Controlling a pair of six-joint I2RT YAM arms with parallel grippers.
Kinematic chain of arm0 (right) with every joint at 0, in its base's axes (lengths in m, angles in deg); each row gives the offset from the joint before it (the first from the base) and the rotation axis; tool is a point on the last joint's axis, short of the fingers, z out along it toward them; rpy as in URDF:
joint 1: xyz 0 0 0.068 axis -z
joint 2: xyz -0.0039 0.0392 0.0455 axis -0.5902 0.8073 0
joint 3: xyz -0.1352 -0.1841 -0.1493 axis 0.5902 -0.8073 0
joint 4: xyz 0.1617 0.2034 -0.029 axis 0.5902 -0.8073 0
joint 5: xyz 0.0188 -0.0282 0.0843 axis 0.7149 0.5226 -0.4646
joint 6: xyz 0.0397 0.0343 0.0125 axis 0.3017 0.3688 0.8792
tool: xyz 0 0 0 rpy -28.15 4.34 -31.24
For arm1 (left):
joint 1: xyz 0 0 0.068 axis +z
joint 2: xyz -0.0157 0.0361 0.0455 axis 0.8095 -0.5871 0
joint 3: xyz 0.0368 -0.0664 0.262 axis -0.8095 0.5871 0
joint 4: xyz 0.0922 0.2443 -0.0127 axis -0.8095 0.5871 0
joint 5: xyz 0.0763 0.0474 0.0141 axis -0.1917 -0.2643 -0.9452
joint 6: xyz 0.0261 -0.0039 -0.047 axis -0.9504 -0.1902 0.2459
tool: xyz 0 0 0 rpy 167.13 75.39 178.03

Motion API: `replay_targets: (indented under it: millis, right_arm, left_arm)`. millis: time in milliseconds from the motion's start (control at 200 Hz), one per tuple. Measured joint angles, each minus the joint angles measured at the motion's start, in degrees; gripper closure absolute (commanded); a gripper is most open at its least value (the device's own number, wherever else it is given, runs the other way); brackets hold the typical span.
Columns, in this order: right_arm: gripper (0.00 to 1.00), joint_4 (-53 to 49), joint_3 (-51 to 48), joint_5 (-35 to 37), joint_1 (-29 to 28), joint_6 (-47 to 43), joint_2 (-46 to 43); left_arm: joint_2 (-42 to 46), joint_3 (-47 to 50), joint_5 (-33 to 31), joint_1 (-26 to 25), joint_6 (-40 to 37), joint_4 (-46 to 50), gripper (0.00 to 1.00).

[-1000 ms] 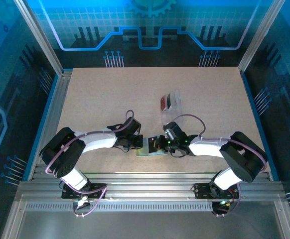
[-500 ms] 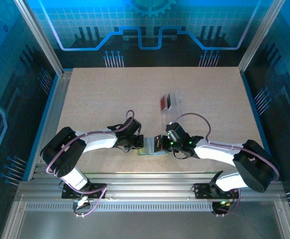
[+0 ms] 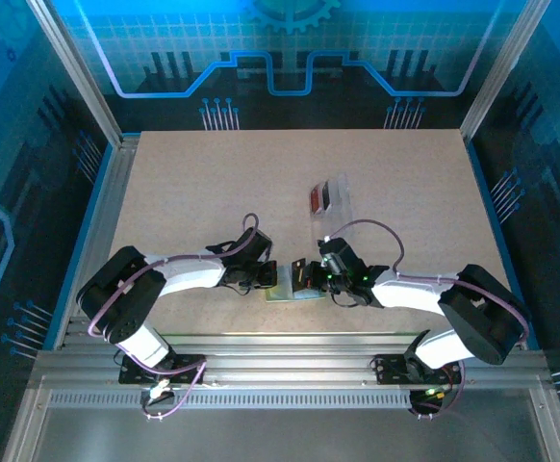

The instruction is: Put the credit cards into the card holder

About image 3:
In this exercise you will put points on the green card holder wallet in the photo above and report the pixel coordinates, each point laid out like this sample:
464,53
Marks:
280,294

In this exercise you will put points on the clear acrylic card stand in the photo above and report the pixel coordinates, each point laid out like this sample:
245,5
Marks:
342,212

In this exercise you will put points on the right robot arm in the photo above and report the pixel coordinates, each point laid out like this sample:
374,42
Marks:
405,293

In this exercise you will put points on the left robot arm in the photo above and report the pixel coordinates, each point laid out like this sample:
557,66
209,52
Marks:
188,279

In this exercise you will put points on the red card yellow lettering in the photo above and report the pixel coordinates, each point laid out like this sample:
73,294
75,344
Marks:
316,199

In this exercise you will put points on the grey metal panel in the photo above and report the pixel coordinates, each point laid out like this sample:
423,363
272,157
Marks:
285,433

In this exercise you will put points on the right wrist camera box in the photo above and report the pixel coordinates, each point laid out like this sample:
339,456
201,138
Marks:
329,251

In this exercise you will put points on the aluminium frame rail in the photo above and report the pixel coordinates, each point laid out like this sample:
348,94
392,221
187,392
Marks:
285,361

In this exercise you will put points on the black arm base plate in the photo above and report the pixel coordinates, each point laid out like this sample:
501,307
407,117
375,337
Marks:
188,373
390,370

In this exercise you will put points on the aluminium side rail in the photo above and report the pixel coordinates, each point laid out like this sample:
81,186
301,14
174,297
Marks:
103,231

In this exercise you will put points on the aluminium corner post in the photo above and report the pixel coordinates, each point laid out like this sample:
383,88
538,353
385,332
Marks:
79,72
501,72

